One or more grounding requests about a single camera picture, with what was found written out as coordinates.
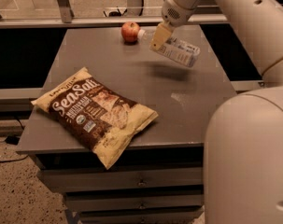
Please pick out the grey metal railing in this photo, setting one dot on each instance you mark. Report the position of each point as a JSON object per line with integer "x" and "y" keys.
{"x": 78, "y": 13}

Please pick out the red apple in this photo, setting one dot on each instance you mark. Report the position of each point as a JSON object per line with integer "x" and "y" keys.
{"x": 129, "y": 31}

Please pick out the sea salt chips bag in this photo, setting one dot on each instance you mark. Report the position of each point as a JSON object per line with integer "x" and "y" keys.
{"x": 100, "y": 119}

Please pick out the grey drawer cabinet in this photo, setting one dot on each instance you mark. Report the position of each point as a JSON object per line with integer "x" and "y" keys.
{"x": 159, "y": 177}

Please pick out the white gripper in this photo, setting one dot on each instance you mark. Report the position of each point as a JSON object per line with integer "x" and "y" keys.
{"x": 176, "y": 12}

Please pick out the clear plastic water bottle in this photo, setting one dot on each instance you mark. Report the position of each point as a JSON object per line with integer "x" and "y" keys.
{"x": 175, "y": 49}

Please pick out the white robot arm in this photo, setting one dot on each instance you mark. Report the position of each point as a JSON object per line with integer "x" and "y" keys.
{"x": 243, "y": 149}

